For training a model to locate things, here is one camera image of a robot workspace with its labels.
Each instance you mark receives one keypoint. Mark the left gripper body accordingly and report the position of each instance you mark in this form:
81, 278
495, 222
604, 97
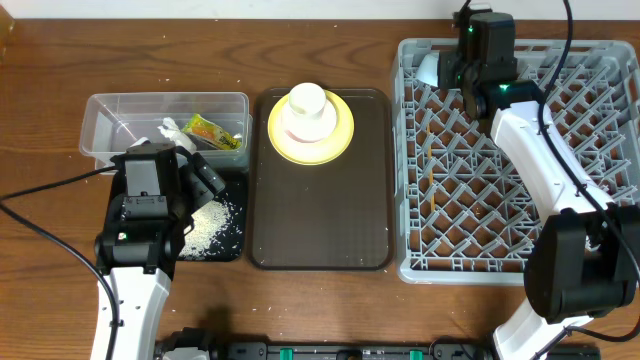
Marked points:
178, 212

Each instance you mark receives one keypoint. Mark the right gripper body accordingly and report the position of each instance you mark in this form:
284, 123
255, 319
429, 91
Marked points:
455, 71

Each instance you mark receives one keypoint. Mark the light blue bowl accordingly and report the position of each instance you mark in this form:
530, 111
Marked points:
427, 71

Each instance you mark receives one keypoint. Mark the white tissue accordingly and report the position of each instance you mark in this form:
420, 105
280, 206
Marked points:
170, 130

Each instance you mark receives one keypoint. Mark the white rice pile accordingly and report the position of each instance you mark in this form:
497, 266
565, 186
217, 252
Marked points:
218, 233

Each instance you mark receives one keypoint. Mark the green orange snack wrapper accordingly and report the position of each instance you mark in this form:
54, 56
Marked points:
210, 133

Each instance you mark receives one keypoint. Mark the wooden chopstick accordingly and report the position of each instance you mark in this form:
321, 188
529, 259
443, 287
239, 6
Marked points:
429, 149
432, 190

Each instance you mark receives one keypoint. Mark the pink bowl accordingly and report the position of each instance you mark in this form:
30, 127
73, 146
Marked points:
309, 128

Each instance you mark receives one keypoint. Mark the white paper cup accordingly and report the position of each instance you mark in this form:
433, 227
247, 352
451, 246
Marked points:
307, 99

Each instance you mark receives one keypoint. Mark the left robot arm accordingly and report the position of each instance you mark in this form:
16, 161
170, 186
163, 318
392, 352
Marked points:
131, 300

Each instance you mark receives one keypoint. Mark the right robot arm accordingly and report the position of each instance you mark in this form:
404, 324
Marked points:
584, 263

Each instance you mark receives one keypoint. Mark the clear plastic waste bin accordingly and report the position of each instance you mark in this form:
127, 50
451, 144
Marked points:
113, 122

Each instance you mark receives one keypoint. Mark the grey dishwasher rack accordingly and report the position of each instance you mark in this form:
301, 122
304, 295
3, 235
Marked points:
485, 222

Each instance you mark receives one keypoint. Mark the black plastic tray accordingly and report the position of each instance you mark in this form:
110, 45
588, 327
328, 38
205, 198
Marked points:
235, 200

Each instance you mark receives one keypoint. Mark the yellow plate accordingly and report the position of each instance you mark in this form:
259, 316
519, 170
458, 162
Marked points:
316, 153

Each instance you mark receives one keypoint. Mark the dark brown serving tray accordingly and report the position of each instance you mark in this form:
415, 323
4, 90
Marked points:
336, 216

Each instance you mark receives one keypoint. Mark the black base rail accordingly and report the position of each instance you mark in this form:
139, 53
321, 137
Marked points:
193, 343

